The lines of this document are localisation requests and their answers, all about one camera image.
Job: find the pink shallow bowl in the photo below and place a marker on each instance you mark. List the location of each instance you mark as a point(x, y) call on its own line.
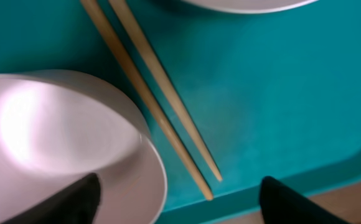
point(57, 126)

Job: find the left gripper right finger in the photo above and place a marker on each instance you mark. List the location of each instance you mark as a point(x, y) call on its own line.
point(282, 205)

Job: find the wooden chopstick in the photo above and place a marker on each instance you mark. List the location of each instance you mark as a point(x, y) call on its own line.
point(117, 49)
point(152, 62)

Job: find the teal plastic serving tray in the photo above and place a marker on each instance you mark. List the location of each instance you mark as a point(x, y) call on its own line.
point(274, 94)

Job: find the white round plate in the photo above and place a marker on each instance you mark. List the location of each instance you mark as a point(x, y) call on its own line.
point(250, 6)

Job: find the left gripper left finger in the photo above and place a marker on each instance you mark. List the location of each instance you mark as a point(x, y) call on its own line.
point(76, 204)

